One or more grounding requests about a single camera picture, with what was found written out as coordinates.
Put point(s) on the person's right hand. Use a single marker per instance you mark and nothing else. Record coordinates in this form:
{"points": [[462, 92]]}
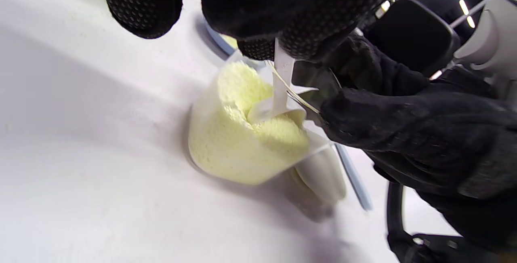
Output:
{"points": [[424, 133]]}

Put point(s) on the person's left hand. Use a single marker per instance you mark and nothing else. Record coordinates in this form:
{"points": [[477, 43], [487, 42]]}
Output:
{"points": [[262, 0]]}

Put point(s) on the light blue plastic knife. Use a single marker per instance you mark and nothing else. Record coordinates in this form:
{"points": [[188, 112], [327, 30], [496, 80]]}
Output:
{"points": [[355, 178]]}

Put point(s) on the white coffee spoon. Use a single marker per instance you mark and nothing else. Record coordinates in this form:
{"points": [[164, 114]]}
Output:
{"points": [[280, 93]]}

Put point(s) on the beige container lid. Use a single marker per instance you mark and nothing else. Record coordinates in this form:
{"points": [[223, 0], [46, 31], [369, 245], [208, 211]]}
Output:
{"points": [[323, 178]]}

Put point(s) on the black and white controller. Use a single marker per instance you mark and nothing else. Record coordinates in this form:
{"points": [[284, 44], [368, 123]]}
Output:
{"points": [[492, 41]]}

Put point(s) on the clear chicken bouillon container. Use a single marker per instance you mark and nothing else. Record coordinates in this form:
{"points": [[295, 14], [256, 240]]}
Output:
{"points": [[230, 146]]}

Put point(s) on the black office chair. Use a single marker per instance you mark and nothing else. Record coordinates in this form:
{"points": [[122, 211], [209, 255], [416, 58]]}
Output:
{"points": [[412, 32]]}

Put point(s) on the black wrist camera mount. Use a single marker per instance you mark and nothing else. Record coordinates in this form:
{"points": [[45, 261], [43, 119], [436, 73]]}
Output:
{"points": [[412, 247]]}

